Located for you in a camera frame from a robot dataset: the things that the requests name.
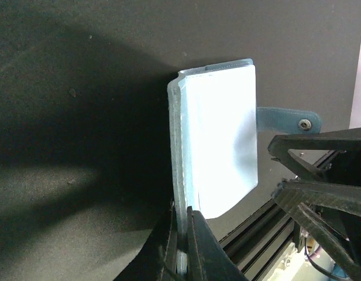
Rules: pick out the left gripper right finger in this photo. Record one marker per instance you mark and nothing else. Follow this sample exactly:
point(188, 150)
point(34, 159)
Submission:
point(206, 259)

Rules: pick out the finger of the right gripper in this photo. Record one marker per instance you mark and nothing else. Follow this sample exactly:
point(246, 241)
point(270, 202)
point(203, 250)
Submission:
point(331, 214)
point(280, 146)

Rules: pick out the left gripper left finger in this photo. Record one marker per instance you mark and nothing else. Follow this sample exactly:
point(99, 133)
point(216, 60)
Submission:
point(157, 258)

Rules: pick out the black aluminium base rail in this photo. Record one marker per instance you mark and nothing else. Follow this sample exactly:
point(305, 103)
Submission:
point(258, 242)

